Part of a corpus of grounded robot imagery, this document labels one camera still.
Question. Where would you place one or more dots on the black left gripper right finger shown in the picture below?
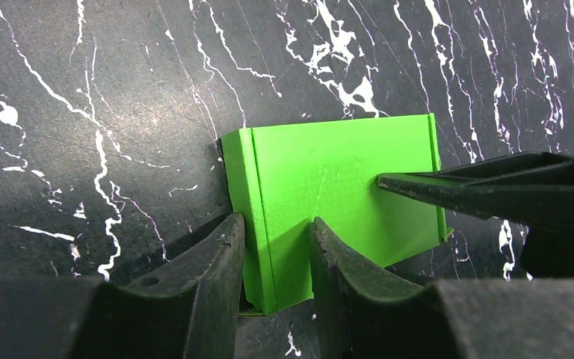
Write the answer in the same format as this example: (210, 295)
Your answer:
(365, 311)

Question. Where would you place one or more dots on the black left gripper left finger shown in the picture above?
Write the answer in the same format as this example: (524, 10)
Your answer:
(187, 308)

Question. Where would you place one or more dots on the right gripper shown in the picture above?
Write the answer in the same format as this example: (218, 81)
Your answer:
(535, 189)

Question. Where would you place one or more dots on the green paper box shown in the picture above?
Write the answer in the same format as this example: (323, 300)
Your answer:
(280, 178)

